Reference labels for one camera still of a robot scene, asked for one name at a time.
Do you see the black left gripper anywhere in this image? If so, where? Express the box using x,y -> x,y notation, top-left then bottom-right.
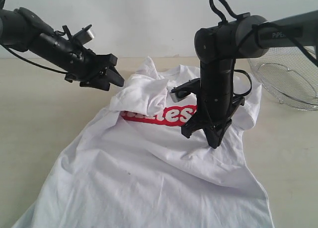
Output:
32,33 -> 124,91

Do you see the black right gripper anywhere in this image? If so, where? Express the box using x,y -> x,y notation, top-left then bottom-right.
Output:
181,90 -> 245,149

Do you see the white t-shirt red print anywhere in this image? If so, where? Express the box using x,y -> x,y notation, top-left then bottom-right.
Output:
15,57 -> 274,228

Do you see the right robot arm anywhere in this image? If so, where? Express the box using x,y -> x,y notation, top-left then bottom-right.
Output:
171,11 -> 318,148

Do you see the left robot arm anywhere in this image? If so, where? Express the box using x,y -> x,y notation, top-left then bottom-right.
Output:
0,0 -> 124,91

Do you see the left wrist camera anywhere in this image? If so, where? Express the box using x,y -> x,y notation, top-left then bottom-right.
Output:
73,24 -> 95,45

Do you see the wire mesh basket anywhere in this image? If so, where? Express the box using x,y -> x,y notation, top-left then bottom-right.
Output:
248,47 -> 318,111

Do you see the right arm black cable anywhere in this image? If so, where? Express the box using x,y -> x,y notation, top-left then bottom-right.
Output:
208,0 -> 318,98

